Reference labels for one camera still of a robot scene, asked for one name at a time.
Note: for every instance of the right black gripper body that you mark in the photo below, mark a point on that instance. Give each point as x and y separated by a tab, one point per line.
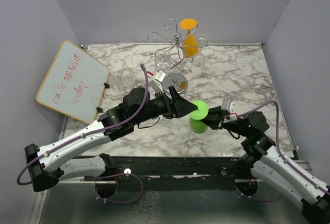
234	126

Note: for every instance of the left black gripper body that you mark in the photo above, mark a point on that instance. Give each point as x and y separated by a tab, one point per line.
160	105

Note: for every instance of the green plastic wine glass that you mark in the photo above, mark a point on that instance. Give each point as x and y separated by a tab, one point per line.
195	118

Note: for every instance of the clear wine glass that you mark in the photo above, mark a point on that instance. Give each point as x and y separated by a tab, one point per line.
162	61
127	80
199	59

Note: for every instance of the orange plastic wine glass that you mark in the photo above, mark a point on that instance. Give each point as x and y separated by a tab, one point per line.
190	44

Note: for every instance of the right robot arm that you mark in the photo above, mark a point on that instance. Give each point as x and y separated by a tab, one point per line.
264	160

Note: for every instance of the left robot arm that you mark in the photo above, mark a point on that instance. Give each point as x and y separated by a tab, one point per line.
49	164

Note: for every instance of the chrome wine glass rack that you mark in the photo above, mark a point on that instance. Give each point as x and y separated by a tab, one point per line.
179	61

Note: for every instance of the clear glass tumbler left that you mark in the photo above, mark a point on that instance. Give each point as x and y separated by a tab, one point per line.
116	83

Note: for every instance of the small whiteboard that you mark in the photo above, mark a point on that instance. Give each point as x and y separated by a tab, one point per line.
74	83

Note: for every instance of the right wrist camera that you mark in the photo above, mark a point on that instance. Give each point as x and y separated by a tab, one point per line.
228	108

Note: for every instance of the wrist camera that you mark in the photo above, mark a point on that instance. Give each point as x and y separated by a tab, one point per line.
228	108
156	81

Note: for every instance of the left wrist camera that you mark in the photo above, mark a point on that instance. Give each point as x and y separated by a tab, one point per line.
156	81

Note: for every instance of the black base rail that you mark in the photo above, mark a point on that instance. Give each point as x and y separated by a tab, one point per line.
173	173

